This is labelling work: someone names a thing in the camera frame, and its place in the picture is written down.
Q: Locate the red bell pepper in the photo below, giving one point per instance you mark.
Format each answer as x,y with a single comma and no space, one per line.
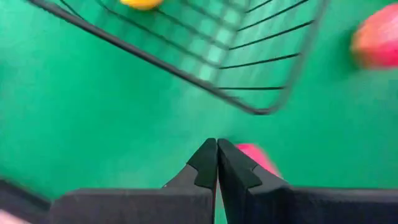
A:
258,157

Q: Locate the yellow lemon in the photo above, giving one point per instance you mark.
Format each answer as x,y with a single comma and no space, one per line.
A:
141,3

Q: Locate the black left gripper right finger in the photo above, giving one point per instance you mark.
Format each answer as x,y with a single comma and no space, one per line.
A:
311,207

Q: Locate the red orange round fruit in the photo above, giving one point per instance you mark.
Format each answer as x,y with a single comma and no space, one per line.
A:
377,37

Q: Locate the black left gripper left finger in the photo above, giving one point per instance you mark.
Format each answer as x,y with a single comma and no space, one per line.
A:
133,207

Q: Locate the green table mat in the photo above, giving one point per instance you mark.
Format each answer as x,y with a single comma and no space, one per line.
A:
93,124

